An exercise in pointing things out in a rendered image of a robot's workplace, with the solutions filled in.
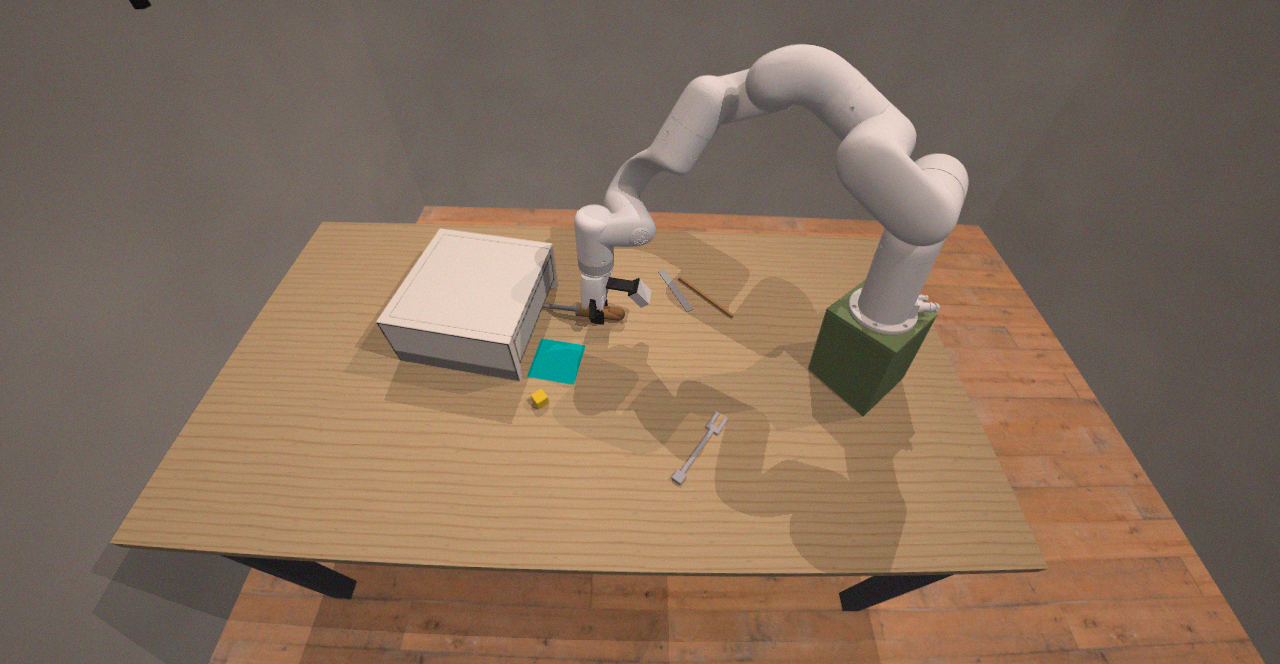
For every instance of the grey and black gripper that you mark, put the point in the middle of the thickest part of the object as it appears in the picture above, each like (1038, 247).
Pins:
(594, 295)

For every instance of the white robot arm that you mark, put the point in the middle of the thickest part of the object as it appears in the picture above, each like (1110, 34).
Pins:
(873, 163)

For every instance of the wooden tool handle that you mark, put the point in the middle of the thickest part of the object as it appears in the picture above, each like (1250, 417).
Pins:
(611, 313)

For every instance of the teal square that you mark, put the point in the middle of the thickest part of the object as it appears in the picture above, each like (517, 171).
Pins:
(556, 361)

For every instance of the brown wooden stick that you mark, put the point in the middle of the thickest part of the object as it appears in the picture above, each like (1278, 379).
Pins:
(706, 297)

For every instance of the grey flat bar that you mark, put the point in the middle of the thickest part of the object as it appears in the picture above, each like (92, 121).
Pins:
(675, 290)

